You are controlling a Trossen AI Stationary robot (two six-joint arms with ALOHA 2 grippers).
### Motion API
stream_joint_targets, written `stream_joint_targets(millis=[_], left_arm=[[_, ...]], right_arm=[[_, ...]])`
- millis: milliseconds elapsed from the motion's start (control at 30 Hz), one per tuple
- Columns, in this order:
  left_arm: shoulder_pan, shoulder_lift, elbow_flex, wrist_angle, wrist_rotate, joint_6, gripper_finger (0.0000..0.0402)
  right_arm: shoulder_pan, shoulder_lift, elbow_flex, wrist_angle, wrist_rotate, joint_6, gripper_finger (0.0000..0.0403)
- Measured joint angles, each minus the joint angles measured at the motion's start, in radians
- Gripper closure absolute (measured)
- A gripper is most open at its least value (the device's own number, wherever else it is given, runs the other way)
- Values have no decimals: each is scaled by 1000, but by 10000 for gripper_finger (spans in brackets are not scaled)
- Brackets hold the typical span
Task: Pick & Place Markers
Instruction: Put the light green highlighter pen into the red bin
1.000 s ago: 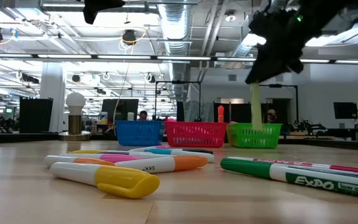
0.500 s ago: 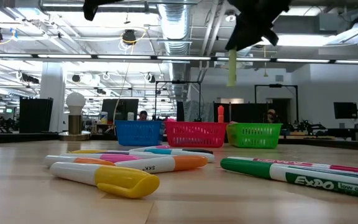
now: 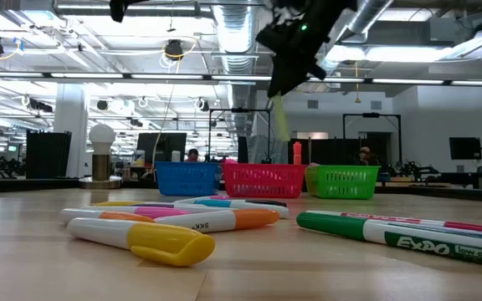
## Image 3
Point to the black partition panel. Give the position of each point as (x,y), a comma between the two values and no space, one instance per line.
(48,154)

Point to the red plastic basket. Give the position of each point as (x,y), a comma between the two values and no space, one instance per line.
(262,180)

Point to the black computer monitor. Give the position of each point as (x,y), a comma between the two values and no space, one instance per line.
(161,144)

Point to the black monitor on arm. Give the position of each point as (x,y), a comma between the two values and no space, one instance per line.
(465,148)

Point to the white marker black cap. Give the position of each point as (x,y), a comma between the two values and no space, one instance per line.
(268,202)

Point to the thin red Expo marker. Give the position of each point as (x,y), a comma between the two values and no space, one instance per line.
(467,227)

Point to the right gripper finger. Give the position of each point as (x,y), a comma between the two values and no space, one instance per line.
(287,79)

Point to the orange highlighter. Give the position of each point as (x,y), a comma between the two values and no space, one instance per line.
(297,152)

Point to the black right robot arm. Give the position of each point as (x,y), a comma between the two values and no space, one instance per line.
(333,8)

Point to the blue plastic basket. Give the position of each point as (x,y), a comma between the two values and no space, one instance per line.
(186,177)

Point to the white marker yellow cap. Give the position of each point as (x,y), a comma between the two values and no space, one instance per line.
(119,203)
(170,242)

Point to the white marker orange cap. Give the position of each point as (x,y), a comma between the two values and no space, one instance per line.
(119,216)
(224,219)

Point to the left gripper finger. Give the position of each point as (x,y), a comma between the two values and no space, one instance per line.
(119,8)

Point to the black camera frame stand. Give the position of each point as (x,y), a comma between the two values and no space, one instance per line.
(241,110)
(370,115)

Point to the black background robot arms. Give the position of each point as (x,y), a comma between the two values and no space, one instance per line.
(412,171)

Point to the light green Sharpie highlighter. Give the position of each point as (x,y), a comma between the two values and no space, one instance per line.
(281,119)

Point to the thin green Expo marker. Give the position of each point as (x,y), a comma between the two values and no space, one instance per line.
(350,228)

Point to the long ceiling light bar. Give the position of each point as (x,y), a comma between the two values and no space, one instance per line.
(161,76)

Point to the person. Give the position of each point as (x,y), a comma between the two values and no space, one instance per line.
(366,155)
(193,155)

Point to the light bulb lamp brass base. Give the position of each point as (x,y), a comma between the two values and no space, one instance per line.
(101,138)

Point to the white marker pink cap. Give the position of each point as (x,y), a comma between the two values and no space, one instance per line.
(157,212)
(220,197)

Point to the white marker teal cap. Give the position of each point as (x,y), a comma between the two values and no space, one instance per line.
(211,203)

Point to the green plastic basket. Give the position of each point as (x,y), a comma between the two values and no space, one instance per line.
(341,182)

